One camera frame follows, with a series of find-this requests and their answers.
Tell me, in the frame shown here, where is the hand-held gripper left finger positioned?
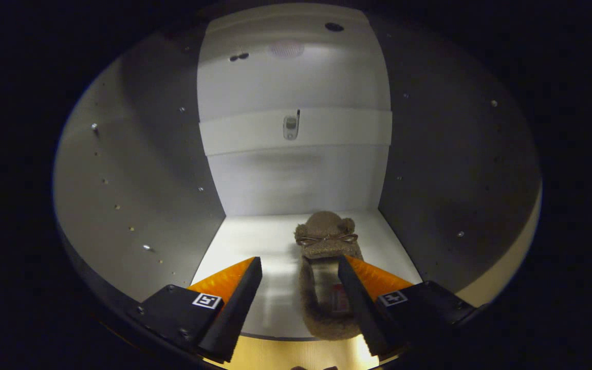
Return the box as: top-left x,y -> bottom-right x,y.
129,256 -> 263,364

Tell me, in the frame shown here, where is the dark grey shoe cabinet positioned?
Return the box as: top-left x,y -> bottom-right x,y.
52,3 -> 542,342

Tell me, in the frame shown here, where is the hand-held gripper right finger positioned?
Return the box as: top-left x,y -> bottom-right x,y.
337,254 -> 479,360

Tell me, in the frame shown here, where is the brown fuzzy shoe with bow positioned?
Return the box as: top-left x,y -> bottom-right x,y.
294,210 -> 366,341

